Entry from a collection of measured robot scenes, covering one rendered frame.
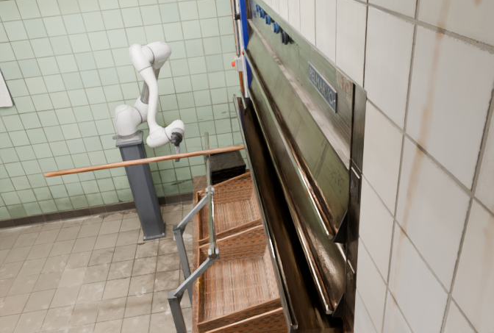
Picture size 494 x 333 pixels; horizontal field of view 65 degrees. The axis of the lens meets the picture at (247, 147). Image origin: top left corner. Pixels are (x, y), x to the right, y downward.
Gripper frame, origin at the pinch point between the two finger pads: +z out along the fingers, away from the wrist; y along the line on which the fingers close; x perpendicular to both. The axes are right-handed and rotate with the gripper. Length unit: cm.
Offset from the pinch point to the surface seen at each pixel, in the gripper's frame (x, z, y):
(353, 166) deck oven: -58, 157, -76
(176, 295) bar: -1, 96, 22
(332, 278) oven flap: -57, 149, -34
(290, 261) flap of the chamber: -49, 130, -24
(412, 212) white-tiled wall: -58, 181, -82
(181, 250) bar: 1, 49, 39
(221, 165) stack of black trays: -27, -36, 36
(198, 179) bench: -6, -58, 61
